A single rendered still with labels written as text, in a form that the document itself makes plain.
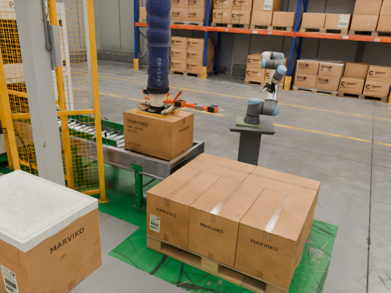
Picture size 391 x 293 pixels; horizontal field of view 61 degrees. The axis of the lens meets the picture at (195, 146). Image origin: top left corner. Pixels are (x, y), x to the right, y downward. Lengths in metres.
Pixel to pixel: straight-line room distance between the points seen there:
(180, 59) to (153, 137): 8.29
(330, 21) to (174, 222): 8.12
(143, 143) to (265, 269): 1.68
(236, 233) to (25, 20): 2.10
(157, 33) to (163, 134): 0.93
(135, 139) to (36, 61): 1.23
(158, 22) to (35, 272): 2.29
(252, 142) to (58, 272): 2.69
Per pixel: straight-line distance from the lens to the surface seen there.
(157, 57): 3.20
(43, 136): 2.86
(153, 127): 3.24
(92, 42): 3.19
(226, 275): 2.75
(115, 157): 3.45
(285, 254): 2.41
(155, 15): 3.17
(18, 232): 1.57
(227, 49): 12.01
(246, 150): 3.88
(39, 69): 2.76
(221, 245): 2.57
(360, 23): 9.88
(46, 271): 1.65
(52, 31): 2.77
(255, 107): 3.75
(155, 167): 3.17
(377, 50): 11.19
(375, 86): 9.98
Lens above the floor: 1.87
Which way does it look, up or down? 21 degrees down
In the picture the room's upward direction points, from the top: 3 degrees clockwise
